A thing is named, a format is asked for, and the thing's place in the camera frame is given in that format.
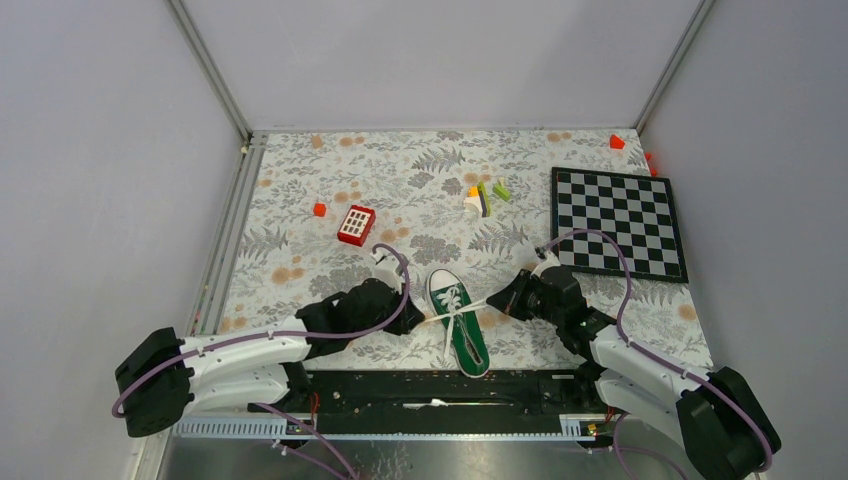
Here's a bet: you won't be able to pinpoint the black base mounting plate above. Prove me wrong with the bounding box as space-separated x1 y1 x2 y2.
272 370 619 435

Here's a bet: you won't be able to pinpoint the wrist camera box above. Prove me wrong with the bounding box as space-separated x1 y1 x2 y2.
532 249 561 277
372 251 405 294

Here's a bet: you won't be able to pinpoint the black white checkerboard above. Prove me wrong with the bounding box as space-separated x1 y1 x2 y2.
551 167 689 284

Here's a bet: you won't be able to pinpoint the lime green block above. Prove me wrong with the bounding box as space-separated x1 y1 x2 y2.
493 180 512 202

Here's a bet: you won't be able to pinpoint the right aluminium corner post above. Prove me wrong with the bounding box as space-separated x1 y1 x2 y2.
633 0 717 135

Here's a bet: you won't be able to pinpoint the floral patterned table mat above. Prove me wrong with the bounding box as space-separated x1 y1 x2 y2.
214 129 713 370

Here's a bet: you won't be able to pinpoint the purple cable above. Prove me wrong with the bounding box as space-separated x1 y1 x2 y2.
111 243 412 480
536 229 775 480

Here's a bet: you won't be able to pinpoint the aluminium corner post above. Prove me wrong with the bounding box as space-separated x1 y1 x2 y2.
165 0 252 145
633 0 717 135

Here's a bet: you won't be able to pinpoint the left aluminium corner post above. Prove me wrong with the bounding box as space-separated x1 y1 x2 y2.
165 0 252 145

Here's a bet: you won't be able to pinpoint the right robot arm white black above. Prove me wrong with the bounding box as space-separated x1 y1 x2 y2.
486 266 782 479

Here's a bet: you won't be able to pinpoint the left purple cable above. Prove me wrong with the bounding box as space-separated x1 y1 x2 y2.
111 243 412 480

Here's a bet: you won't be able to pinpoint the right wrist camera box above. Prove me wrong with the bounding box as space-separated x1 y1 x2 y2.
532 249 561 277

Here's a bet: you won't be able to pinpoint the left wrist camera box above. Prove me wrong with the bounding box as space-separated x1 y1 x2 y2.
372 251 405 294

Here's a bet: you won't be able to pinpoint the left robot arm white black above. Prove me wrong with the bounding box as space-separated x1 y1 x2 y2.
111 278 425 438

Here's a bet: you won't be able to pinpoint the red white brick block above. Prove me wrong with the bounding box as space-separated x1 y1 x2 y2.
337 205 376 247

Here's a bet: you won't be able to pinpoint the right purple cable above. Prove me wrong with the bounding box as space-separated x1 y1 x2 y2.
536 229 775 480

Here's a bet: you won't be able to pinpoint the white shoelace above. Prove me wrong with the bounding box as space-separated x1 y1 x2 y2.
417 284 495 366

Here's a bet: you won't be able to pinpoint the red block far corner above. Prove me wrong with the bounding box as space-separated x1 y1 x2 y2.
609 134 626 150

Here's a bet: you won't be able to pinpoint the red block at wall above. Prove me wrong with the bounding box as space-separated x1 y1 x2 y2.
645 152 658 177

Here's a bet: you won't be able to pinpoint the aluminium frame rail front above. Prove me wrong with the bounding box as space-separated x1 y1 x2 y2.
142 372 743 444

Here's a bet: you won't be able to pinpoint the green white sneaker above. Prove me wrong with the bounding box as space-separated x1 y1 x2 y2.
424 268 492 380

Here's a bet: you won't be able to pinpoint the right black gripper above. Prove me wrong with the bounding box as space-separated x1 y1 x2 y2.
487 269 564 327

